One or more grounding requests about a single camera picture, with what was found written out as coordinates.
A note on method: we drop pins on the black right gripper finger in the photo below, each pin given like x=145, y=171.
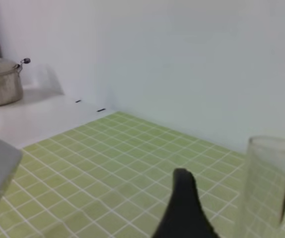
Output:
x=184, y=216

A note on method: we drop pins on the green grid tablecloth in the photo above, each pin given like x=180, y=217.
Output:
x=112, y=178

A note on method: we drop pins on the stainless steel pot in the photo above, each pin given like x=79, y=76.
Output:
x=11, y=89

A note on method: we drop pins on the clear glass test tube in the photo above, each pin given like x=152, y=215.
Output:
x=262, y=199

